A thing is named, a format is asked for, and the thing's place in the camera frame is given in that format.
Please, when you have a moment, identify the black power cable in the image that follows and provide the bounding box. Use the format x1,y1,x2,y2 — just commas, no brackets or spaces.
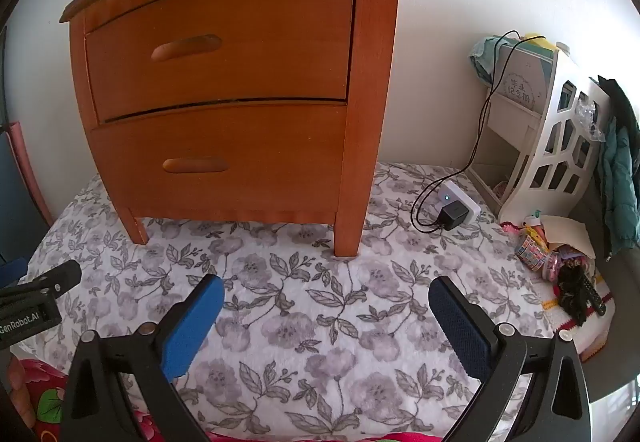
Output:
411,30,548,234

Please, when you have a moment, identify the yellow plastic toy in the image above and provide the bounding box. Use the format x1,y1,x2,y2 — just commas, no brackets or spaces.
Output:
522,222,551,243

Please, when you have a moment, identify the black charger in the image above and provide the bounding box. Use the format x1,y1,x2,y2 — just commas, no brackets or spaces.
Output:
436,202,472,230

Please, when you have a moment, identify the clear plastic wrap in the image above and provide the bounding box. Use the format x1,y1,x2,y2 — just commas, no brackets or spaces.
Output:
575,92,608,143

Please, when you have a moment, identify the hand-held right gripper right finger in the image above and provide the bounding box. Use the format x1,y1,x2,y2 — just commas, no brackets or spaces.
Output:
429,275,591,442

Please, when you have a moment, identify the grey floral bedsheet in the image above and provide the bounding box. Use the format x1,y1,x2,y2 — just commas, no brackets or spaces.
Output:
20,161,558,442

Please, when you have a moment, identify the colourful puzzle cube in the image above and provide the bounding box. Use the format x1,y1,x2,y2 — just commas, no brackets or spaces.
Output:
515,232,548,275

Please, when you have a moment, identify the black cloth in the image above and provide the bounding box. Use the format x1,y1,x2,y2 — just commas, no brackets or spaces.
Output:
552,264,596,323

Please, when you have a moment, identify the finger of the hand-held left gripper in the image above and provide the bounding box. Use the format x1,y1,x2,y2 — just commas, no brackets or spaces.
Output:
0,260,82,305
0,258,28,290

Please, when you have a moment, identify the person's left hand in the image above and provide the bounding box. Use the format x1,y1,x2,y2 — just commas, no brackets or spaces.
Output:
0,356,32,430

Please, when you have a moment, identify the wooden drawer below fluted panel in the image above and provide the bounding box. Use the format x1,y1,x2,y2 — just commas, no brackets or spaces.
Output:
84,0,357,124

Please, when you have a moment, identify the wooden nightstand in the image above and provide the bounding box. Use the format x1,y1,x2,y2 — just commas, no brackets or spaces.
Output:
59,0,412,259

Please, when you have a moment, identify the black remote control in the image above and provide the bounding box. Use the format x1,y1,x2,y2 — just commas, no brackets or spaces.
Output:
582,274,608,315

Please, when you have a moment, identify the teal cloth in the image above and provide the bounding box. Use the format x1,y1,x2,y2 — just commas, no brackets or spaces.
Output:
468,36,506,85

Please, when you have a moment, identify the striped crochet mat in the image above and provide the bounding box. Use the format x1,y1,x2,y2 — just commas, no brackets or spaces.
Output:
500,222,613,363

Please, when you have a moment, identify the teal puffer jacket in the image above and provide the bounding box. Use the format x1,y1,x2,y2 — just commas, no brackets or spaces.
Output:
599,117,640,263

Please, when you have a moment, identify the white power strip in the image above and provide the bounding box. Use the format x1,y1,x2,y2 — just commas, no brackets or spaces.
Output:
431,179,482,230

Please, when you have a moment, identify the pale album box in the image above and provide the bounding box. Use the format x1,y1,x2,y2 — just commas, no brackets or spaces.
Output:
492,44,556,115

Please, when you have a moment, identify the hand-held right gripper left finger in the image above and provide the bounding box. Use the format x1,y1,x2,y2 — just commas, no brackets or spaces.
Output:
61,273,226,442

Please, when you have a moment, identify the white lattice shelf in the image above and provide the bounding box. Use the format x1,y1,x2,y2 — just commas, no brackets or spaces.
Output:
470,42,613,225

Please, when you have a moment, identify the beige paper sheet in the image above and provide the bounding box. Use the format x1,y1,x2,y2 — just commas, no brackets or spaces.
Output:
537,214,598,263

